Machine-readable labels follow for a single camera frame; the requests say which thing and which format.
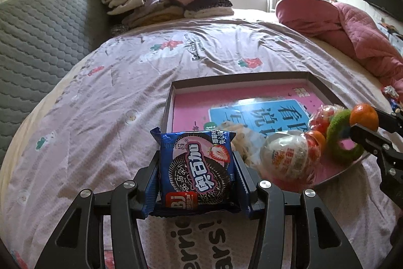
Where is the grey cardboard box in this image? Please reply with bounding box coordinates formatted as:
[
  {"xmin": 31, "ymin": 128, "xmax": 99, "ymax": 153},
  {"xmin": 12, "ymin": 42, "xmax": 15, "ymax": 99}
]
[{"xmin": 161, "ymin": 71, "xmax": 372, "ymax": 194}]

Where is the red egg toy clear wrapper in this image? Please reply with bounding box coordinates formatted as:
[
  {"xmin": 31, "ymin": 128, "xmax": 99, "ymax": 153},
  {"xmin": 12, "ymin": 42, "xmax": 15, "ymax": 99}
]
[{"xmin": 308, "ymin": 104, "xmax": 345, "ymax": 135}]

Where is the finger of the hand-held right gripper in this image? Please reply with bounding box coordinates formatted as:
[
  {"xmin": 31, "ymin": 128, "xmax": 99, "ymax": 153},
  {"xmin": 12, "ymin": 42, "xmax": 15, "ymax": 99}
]
[
  {"xmin": 350, "ymin": 125, "xmax": 398, "ymax": 159},
  {"xmin": 376, "ymin": 107, "xmax": 403, "ymax": 133}
]

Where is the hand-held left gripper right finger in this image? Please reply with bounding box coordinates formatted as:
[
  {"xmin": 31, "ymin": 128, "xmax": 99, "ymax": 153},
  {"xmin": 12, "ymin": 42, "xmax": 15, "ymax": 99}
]
[{"xmin": 233, "ymin": 152, "xmax": 362, "ymax": 269}]

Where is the orange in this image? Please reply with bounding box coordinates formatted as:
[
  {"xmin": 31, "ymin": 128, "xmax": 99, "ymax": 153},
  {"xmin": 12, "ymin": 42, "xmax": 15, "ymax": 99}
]
[
  {"xmin": 349, "ymin": 103, "xmax": 379, "ymax": 132},
  {"xmin": 307, "ymin": 130, "xmax": 326, "ymax": 156}
]

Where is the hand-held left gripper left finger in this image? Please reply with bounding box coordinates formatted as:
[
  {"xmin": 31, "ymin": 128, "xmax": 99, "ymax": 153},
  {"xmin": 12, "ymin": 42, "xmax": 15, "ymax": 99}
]
[{"xmin": 35, "ymin": 151, "xmax": 161, "ymax": 269}]

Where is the green fuzzy ring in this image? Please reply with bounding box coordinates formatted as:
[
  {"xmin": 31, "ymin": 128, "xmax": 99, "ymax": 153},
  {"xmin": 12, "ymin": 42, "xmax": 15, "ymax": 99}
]
[{"xmin": 326, "ymin": 109, "xmax": 366, "ymax": 165}]

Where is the white blue egg toy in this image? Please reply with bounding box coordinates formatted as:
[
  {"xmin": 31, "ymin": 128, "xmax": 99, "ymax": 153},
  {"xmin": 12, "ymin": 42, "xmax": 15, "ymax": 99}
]
[{"xmin": 260, "ymin": 133, "xmax": 322, "ymax": 191}]

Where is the red white wrapped candy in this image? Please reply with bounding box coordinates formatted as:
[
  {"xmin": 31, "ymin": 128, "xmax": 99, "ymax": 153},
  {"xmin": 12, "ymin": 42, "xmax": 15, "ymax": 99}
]
[{"xmin": 382, "ymin": 85, "xmax": 399, "ymax": 98}]

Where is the pink quilt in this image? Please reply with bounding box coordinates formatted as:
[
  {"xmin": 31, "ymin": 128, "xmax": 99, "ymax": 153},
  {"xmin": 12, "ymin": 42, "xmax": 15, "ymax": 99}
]
[{"xmin": 275, "ymin": 0, "xmax": 403, "ymax": 93}]

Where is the beige mesh bag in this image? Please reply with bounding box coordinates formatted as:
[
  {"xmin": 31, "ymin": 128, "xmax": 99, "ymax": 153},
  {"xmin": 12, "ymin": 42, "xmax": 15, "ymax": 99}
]
[{"xmin": 220, "ymin": 121, "xmax": 268, "ymax": 175}]

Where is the pink book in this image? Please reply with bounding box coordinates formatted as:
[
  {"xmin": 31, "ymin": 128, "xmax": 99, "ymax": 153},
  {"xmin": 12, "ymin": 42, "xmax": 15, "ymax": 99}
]
[{"xmin": 173, "ymin": 83, "xmax": 366, "ymax": 188}]

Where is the blue cookie packet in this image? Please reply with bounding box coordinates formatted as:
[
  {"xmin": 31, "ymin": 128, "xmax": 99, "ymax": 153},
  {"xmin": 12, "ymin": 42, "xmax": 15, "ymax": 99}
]
[{"xmin": 149, "ymin": 127, "xmax": 249, "ymax": 217}]

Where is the grey quilted headboard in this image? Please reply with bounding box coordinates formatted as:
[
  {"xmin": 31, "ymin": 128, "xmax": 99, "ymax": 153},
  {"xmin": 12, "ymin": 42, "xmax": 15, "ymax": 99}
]
[{"xmin": 0, "ymin": 0, "xmax": 114, "ymax": 162}]

